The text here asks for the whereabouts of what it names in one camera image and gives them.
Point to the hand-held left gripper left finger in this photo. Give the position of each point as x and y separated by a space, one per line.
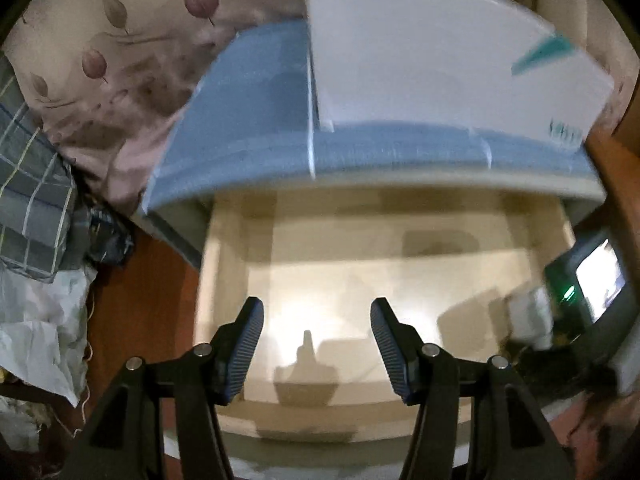
245 350

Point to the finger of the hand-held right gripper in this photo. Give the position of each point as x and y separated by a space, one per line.
530 352
565 332

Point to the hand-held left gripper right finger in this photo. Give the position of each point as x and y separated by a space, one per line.
390 350

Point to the white fleece cloth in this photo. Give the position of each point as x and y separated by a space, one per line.
530 315

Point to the wooden drawer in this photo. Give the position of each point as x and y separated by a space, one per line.
350 270

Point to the dark printed cloth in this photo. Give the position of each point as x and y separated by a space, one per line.
107 235

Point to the blue mattress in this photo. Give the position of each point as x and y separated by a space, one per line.
250 110

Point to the leaf print curtain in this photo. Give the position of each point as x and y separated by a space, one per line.
622 95

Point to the grey plaid blanket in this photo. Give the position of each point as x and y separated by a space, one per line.
30 185

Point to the white cardboard box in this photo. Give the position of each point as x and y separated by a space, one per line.
425 60

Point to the pink leaf print bedsheet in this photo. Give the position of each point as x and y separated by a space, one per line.
125 60

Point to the orange wooden frame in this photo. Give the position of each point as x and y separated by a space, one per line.
610 175

